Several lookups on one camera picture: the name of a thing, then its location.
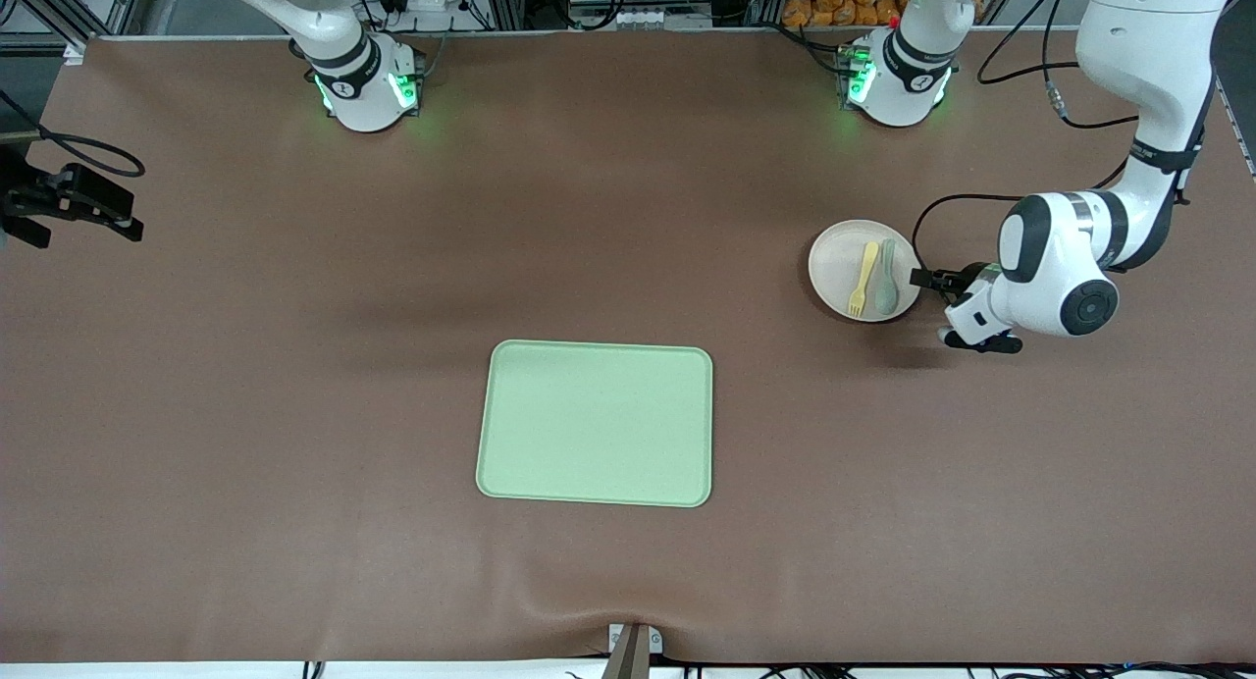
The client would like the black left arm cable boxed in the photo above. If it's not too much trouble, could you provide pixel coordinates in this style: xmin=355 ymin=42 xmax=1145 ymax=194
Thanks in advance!
xmin=911 ymin=0 xmax=1144 ymax=273

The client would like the grey-green plastic spoon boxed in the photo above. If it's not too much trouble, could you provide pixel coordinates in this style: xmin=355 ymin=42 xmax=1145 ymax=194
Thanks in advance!
xmin=872 ymin=238 xmax=902 ymax=317

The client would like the aluminium frame strut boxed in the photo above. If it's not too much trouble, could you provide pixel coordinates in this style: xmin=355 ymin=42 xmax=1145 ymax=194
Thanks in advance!
xmin=0 ymin=0 xmax=148 ymax=64

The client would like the orange bread pile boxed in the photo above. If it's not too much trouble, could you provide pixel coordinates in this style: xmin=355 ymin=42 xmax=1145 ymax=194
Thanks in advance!
xmin=782 ymin=0 xmax=909 ymax=28

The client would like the brown table mat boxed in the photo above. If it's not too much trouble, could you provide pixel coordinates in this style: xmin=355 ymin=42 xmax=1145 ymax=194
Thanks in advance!
xmin=0 ymin=26 xmax=1256 ymax=665

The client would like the round beige plate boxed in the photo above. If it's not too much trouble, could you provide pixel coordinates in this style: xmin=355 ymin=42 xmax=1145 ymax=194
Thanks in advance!
xmin=808 ymin=219 xmax=923 ymax=324

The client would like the yellow plastic fork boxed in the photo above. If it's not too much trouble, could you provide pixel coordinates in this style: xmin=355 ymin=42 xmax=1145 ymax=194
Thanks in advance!
xmin=847 ymin=241 xmax=881 ymax=319

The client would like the metal table clamp bracket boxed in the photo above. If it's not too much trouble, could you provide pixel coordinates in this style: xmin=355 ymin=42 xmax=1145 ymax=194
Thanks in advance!
xmin=606 ymin=622 xmax=664 ymax=679

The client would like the light green rectangular tray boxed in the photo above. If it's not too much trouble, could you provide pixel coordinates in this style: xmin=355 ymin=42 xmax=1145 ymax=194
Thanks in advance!
xmin=475 ymin=339 xmax=714 ymax=509

